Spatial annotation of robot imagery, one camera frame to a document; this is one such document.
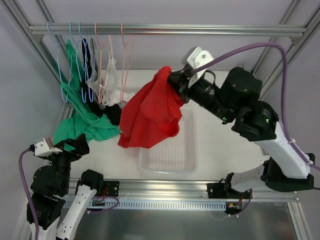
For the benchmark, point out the white tank top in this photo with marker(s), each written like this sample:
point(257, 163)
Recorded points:
point(111, 94)

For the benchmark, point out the black tank top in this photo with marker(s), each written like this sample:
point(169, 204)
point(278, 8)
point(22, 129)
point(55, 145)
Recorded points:
point(113, 113)

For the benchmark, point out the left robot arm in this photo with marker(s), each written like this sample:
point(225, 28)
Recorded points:
point(51, 183)

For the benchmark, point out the pink hanger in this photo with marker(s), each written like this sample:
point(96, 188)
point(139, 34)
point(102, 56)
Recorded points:
point(102, 80)
point(128, 46)

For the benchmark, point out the aluminium hanging rail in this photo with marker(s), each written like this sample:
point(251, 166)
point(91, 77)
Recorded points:
point(279, 30)

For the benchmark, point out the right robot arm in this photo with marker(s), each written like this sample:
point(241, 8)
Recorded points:
point(238, 102)

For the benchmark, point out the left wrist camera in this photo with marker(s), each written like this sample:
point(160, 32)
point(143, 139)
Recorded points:
point(44, 147)

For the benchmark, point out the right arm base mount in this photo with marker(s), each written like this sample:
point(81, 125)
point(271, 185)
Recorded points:
point(223, 190)

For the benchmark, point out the right aluminium frame post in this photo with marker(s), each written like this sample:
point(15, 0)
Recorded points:
point(268, 67)

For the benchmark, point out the green tank top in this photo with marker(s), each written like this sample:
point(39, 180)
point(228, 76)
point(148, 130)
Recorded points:
point(84, 120)

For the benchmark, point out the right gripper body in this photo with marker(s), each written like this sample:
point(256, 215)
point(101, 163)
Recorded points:
point(182, 82)

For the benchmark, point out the slotted cable duct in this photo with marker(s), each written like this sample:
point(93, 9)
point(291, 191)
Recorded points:
point(138, 204)

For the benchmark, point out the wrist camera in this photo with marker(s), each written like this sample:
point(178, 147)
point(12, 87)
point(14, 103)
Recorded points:
point(44, 147)
point(198, 58)

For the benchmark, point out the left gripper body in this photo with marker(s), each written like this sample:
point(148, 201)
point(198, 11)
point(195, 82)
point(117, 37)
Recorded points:
point(72, 150)

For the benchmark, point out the grey tank top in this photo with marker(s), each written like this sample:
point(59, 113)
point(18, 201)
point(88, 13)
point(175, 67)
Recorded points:
point(94, 81)

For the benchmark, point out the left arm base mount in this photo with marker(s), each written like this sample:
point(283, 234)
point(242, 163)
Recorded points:
point(110, 188)

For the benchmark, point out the light blue hanger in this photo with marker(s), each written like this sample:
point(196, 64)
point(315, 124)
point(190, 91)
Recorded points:
point(75, 43)
point(87, 94)
point(57, 46)

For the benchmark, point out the front aluminium rail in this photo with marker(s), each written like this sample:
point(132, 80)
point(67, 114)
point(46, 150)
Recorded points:
point(188, 190)

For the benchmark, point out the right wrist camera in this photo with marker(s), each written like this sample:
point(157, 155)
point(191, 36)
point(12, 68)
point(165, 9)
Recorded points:
point(198, 58)

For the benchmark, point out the red tank top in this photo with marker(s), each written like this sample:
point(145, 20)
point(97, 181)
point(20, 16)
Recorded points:
point(152, 115)

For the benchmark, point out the white plastic basket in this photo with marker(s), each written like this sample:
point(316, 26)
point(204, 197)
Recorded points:
point(174, 155)

